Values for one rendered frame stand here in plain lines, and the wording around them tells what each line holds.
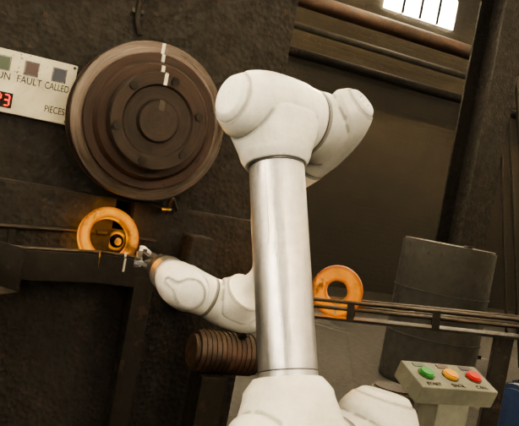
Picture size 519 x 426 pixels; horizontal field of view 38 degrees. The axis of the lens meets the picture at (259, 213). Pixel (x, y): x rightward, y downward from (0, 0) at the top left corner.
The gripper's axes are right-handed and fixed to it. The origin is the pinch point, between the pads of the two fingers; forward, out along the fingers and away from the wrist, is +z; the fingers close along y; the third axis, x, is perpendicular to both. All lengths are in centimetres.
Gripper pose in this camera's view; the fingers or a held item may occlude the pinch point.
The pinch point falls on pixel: (144, 253)
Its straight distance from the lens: 212.2
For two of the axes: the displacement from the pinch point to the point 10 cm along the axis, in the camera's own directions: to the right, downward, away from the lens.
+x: 2.2, -9.7, -1.0
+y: 8.9, 1.6, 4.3
